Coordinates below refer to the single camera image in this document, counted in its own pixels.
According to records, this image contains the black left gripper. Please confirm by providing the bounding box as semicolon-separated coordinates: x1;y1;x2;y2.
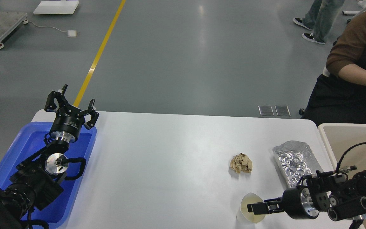
44;84;100;142

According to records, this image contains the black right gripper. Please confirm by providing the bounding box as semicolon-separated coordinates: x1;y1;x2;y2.
247;187;318;220

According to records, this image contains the white paper cup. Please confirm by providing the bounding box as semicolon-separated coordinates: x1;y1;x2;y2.
236;192;265;224

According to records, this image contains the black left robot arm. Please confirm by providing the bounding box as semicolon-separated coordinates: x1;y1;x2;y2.
0;85;100;229

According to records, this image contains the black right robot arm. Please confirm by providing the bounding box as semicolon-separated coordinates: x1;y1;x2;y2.
245;146;366;229

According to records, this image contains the crumpled aluminium foil tray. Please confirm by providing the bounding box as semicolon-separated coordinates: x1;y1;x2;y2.
273;140;323;188

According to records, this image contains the crumpled brown paper ball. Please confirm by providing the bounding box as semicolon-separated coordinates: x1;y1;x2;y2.
230;153;253;174

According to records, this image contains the beige plastic bin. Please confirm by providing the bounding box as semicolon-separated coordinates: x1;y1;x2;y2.
317;123;366;229

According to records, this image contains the right metal floor plate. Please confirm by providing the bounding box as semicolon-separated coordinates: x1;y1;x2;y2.
275;105;291;116

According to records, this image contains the metal floor plate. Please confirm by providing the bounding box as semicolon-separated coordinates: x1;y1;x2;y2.
275;105;291;116
258;105;275;116

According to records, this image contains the left metal floor plate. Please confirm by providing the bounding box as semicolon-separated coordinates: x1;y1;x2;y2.
258;105;275;116

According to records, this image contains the white flat board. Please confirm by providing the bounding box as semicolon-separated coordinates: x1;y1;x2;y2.
33;0;79;15

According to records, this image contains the seated person in black jacket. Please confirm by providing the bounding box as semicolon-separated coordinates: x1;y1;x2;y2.
301;11;366;126

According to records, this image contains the walking person in jeans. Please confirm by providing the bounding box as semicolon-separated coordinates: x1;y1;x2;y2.
293;0;345;45

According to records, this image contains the white power adapter with cable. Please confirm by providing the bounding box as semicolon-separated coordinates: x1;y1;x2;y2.
23;20;79;38

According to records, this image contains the white stand frame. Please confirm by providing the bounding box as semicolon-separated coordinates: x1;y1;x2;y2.
342;0;366;24

